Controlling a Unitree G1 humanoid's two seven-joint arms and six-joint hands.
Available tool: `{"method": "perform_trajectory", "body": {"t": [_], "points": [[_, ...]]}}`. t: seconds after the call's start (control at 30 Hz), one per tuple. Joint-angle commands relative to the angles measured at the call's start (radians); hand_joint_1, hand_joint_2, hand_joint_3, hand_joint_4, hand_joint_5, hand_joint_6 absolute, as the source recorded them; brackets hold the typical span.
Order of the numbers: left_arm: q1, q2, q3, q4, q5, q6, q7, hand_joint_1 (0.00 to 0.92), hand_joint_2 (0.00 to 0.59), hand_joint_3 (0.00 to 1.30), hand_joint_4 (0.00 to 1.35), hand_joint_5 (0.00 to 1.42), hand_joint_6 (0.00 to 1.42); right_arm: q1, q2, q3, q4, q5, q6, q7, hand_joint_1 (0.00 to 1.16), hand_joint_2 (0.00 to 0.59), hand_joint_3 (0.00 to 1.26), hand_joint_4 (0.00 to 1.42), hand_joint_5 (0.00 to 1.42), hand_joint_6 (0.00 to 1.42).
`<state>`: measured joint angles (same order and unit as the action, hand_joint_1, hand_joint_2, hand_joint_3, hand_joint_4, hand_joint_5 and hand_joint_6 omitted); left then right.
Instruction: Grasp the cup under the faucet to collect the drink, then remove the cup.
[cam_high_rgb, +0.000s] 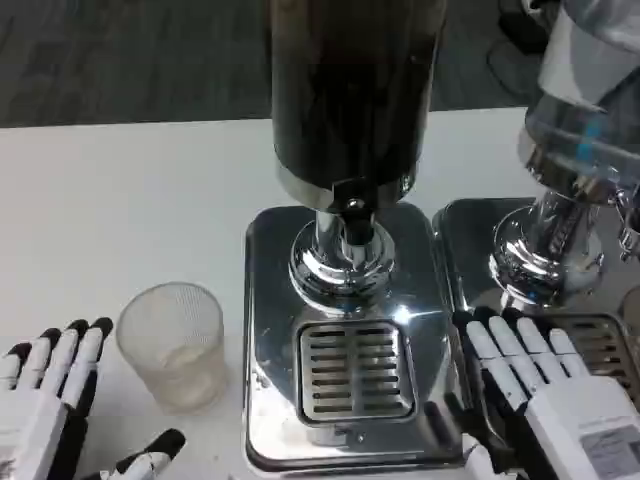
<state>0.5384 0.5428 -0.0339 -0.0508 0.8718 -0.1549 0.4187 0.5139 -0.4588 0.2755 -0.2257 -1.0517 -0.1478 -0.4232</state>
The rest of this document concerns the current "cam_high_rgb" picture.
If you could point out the clear ribbed glass cup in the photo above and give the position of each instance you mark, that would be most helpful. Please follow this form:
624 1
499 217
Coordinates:
172 350

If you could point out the steel drip tray grid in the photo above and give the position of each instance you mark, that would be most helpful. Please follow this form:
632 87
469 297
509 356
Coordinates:
607 345
357 370

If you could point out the drink dispenser with clear tank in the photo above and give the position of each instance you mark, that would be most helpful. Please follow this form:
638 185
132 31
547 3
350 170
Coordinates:
575 150

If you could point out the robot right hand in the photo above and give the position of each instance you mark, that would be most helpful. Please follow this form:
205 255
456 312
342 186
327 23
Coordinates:
575 425

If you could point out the chrome dispenser tap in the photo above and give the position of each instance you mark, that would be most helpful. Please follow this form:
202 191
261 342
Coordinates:
629 225

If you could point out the black dispenser tap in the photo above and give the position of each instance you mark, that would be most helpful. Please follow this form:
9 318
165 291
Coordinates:
356 220

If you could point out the drink dispenser with dark tank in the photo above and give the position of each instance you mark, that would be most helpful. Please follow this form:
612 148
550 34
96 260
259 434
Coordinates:
350 100

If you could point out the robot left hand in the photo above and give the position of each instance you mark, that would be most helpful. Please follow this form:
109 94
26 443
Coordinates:
35 430

